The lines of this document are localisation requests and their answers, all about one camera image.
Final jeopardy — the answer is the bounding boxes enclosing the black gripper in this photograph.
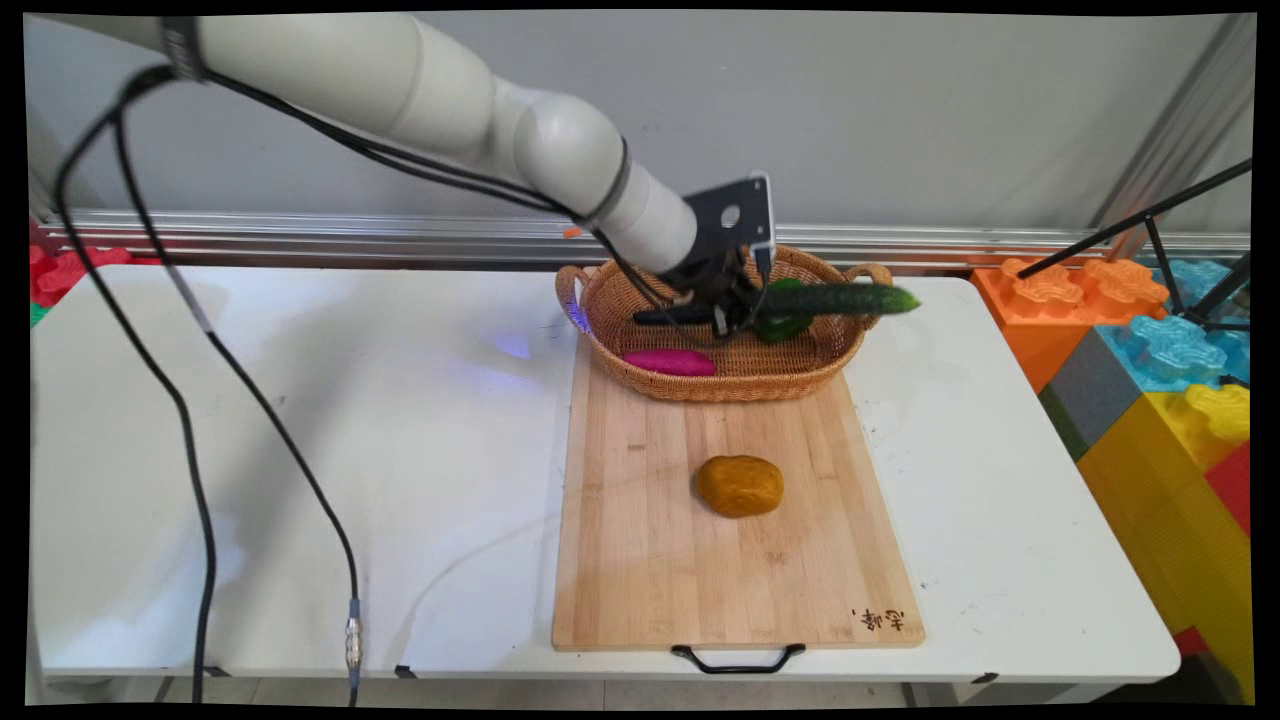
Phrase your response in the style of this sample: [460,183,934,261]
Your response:
[662,248,773,339]

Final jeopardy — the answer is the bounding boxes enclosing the dark green cucumber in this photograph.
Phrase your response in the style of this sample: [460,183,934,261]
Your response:
[632,282,922,327]

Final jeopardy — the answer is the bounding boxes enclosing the green bell pepper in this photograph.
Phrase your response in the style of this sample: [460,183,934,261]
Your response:
[753,277,819,345]

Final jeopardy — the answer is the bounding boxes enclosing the purple sweet potato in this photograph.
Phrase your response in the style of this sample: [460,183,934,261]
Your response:
[623,347,719,378]

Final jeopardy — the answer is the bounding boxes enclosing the woven wicker basket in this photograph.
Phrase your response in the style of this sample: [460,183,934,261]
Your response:
[555,244,895,404]

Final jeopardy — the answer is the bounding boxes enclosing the brown potato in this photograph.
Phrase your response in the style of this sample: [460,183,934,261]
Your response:
[694,455,786,519]

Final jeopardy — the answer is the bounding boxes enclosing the bamboo cutting board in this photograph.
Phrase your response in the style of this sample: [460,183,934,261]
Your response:
[551,345,927,653]

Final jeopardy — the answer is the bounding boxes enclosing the orange toy block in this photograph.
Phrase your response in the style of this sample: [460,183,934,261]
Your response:
[971,257,1171,394]

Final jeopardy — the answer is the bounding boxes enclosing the grey toy block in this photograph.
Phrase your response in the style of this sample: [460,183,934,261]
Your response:
[1037,327,1143,462]

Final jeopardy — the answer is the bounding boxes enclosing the black tripod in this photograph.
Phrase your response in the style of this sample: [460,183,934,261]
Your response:
[1017,159,1254,333]

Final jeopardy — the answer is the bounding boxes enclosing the blue toy block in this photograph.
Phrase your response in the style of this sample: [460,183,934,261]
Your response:
[1095,260,1252,394]

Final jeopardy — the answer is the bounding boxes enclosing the yellow toy block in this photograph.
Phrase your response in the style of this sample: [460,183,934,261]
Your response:
[1077,384,1256,703]

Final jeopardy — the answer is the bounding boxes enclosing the red toy block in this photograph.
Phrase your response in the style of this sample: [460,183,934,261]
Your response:
[1204,443,1252,538]

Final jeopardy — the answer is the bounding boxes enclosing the red toy bricks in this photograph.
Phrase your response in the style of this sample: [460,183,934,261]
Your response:
[28,244,161,309]

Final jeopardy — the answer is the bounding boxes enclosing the black cutting board handle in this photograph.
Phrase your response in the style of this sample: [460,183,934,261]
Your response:
[671,643,807,676]

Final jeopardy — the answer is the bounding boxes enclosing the aluminium rail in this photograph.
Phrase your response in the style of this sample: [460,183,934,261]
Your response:
[38,208,1251,273]

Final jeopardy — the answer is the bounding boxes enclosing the aluminium frame post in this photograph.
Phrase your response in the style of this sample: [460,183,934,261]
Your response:
[1089,14,1257,263]

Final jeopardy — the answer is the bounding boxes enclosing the thin cable with metal connector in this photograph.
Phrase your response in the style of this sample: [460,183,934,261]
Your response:
[110,90,363,708]

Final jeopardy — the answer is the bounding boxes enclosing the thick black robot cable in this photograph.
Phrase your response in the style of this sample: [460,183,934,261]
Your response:
[52,64,721,706]

